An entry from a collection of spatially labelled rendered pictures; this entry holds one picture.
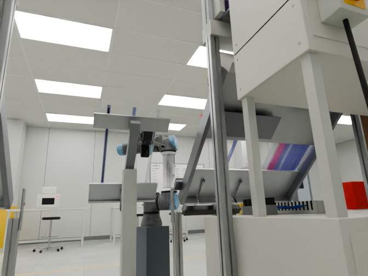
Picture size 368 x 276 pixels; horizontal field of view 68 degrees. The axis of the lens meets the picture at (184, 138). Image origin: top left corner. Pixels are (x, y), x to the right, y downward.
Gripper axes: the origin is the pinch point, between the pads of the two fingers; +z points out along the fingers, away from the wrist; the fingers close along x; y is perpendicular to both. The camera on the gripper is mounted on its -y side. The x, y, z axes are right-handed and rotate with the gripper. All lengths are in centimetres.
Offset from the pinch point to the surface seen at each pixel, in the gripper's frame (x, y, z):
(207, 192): 31.6, -21.7, 6.4
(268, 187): 69, -19, 7
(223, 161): 16, 8, 48
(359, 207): 119, -24, 26
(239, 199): 52, -26, 7
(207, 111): 17.1, 22.6, 25.0
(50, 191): -101, -230, -482
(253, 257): 18, -14, 71
